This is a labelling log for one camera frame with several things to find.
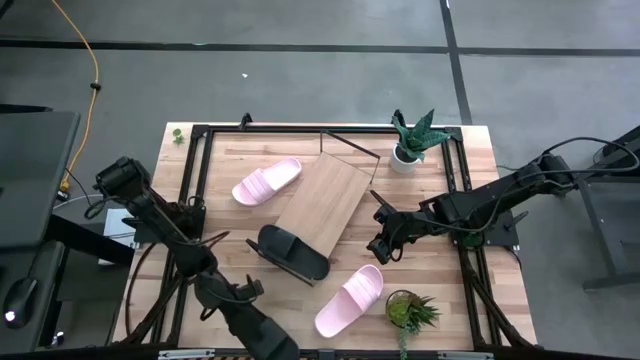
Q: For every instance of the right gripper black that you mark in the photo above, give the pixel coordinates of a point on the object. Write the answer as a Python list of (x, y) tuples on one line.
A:
[(400, 225)]

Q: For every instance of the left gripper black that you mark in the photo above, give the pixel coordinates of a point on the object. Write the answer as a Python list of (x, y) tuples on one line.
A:
[(227, 295)]

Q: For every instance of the black slide sandal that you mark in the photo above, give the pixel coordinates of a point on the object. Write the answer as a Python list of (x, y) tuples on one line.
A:
[(275, 345), (295, 250)]

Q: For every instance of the pink slide sandal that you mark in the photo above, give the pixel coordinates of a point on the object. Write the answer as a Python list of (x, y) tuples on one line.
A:
[(350, 300), (265, 182)]

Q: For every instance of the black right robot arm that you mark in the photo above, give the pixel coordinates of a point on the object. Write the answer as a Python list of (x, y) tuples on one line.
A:
[(480, 202)]

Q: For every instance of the spiky succulent in round pot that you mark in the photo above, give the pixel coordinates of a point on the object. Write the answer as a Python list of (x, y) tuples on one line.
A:
[(407, 312)]

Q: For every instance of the snake plant in white pot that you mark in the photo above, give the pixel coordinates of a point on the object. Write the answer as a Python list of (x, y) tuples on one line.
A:
[(417, 137)]

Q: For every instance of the white box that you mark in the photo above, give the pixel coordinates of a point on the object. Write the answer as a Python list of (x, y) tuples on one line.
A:
[(117, 225)]

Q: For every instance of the black computer mouse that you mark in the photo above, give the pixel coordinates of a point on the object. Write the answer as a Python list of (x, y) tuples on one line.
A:
[(20, 300)]

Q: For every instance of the black metal stand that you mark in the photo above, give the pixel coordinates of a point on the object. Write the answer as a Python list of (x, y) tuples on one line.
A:
[(625, 155)]

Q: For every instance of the black side desk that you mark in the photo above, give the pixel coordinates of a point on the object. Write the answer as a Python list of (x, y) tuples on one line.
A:
[(30, 175)]

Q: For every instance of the wooden shelf with black frame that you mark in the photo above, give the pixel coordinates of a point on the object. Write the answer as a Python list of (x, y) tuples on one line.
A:
[(330, 195)]

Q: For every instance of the silver metal bracket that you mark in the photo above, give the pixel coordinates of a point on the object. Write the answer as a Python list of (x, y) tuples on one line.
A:
[(465, 355), (186, 354)]

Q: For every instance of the black metal table frame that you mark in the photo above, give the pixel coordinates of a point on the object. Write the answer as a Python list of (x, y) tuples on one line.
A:
[(300, 129)]

